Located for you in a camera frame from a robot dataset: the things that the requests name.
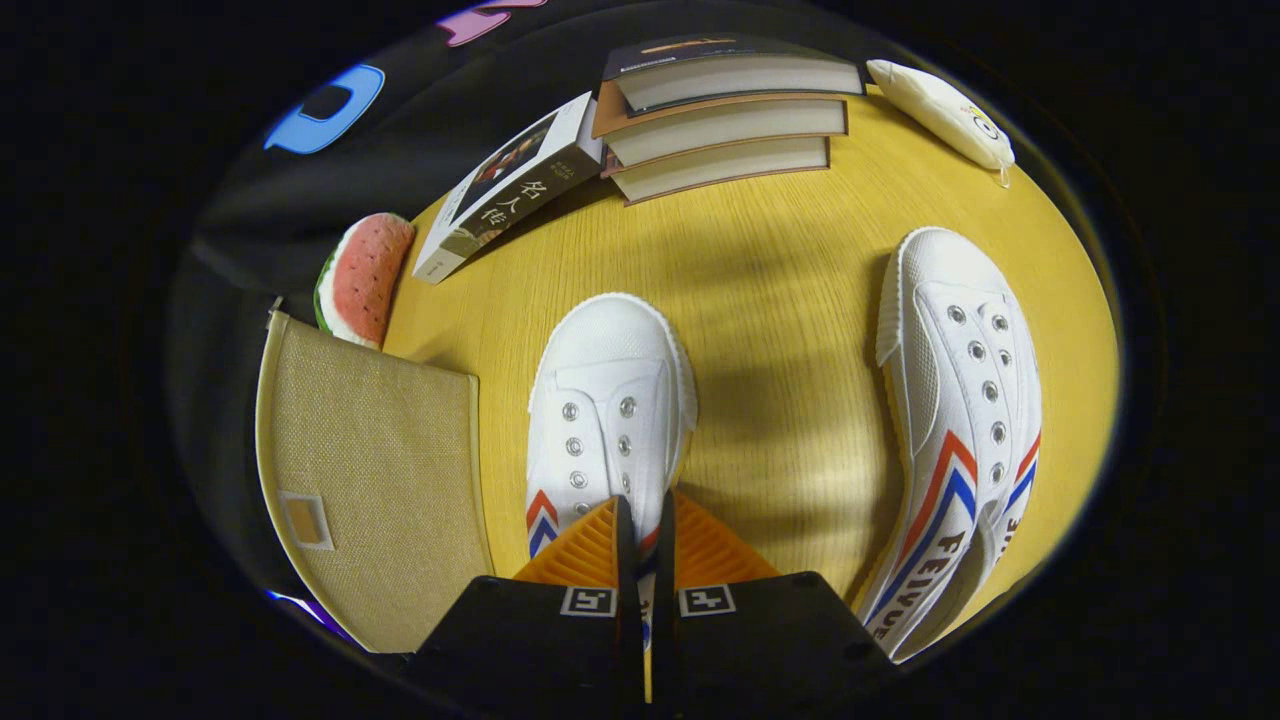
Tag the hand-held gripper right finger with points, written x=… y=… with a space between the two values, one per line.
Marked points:
x=663 y=600

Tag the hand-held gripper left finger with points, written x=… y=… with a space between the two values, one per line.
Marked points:
x=627 y=600

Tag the white canvas shoe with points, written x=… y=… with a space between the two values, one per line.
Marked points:
x=610 y=350
x=960 y=400

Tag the beige fabric storage box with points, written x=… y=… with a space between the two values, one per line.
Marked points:
x=380 y=450

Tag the watermelon slice plush toy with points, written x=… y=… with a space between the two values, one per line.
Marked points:
x=365 y=275

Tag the white portrait cover book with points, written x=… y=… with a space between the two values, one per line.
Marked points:
x=510 y=190

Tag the thin brown cover book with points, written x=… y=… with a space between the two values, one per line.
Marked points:
x=720 y=165

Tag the thick brown cover book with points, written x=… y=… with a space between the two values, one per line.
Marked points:
x=730 y=125

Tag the white plush pouch with eyes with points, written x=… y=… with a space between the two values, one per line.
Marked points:
x=940 y=110

